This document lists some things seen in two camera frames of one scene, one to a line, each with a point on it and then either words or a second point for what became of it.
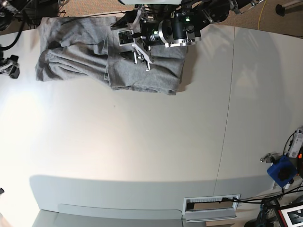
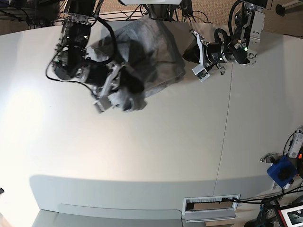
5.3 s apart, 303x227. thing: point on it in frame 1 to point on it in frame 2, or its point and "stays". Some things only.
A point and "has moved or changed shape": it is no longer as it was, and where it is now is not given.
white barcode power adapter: [298, 144] stays
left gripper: [5, 65] to [102, 79]
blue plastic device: [283, 171] stays
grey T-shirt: [86, 48] has moved or changed shape
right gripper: [129, 17] to [210, 55]
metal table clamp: [271, 158] stays
